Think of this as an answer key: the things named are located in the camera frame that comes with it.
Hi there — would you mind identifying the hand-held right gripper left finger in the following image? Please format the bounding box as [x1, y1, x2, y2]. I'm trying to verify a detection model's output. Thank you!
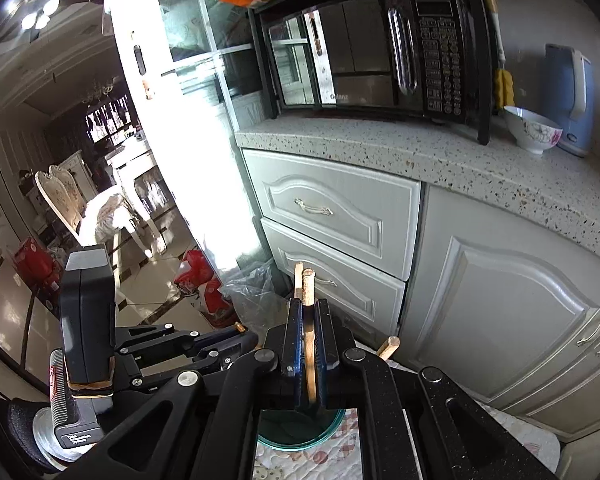
[95, 297, 308, 480]

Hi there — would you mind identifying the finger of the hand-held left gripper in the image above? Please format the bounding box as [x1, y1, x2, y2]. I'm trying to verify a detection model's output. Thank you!
[130, 347, 236, 393]
[114, 322, 260, 361]

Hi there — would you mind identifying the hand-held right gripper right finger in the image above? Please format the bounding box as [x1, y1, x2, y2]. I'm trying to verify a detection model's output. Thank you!
[314, 297, 556, 480]

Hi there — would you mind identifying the green-rimmed glass cup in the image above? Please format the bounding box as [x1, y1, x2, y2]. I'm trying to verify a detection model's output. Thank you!
[256, 406, 348, 453]

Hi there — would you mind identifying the red plastic bag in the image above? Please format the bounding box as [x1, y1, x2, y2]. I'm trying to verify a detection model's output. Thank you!
[175, 249, 216, 291]
[200, 280, 238, 328]

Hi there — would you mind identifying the clear plastic bag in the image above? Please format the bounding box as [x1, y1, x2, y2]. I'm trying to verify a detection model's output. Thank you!
[225, 260, 291, 331]

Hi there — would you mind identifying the patchwork quilted mat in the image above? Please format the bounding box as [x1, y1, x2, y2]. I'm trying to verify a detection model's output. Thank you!
[252, 400, 563, 480]

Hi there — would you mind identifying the white ornate dining chair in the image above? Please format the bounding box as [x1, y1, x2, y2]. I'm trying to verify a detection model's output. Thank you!
[34, 165, 136, 261]

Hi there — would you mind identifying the white dining table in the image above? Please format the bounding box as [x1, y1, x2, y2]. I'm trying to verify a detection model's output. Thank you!
[105, 135, 168, 256]

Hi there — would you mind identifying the white glass sliding door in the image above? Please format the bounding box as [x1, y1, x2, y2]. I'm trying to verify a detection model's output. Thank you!
[102, 0, 281, 291]

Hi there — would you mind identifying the wide white cabinet door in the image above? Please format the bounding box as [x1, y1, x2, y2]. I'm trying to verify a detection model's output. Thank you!
[397, 185, 600, 411]

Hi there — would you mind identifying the chandelier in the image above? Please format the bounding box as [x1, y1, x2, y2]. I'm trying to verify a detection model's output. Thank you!
[82, 77, 123, 106]

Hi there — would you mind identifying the black microwave oven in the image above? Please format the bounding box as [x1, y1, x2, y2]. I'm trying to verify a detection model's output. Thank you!
[257, 0, 481, 126]
[247, 0, 496, 146]

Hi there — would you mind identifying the white floral bowl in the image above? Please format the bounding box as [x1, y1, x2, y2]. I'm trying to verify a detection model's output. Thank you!
[502, 105, 564, 156]

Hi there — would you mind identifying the round ceiling light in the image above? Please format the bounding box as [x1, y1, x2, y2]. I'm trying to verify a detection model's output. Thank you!
[5, 0, 63, 31]

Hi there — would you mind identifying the yellow dish brush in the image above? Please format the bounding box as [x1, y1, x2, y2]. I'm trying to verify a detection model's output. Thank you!
[481, 0, 516, 111]

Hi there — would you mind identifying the blue electric kettle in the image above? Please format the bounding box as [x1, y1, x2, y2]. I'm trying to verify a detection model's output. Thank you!
[542, 42, 595, 157]

